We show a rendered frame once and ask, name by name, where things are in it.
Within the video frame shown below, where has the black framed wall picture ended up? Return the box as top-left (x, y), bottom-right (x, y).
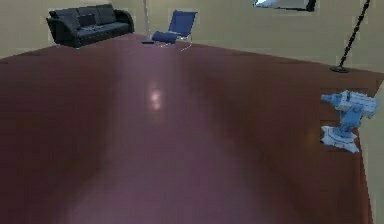
top-left (252, 0), bottom-right (317, 13)

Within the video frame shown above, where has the blue lounge chair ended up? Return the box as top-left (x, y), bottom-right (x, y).
top-left (151, 9), bottom-right (199, 52)

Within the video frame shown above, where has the dark laptop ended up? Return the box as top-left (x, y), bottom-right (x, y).
top-left (77, 13), bottom-right (99, 32)

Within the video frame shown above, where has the black floor lamp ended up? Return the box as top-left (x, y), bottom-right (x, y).
top-left (329, 0), bottom-right (372, 74)

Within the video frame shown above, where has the grey floor lamp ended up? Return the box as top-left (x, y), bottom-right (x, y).
top-left (140, 0), bottom-right (155, 45)

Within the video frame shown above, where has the black sofa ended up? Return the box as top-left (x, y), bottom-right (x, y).
top-left (45, 3), bottom-right (136, 49)

